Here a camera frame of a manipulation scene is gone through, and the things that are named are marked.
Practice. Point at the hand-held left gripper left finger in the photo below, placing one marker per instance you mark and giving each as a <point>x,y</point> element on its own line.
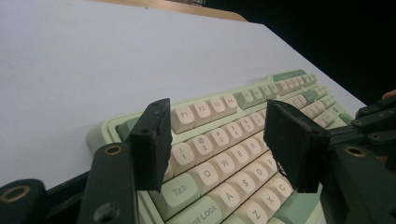
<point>152,146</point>

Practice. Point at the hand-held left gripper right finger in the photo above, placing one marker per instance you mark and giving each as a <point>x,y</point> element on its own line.
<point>295,146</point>

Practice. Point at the green and pink keyboard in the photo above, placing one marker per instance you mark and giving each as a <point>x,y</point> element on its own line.
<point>219,138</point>

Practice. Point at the white board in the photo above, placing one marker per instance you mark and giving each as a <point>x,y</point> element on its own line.
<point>93,62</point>

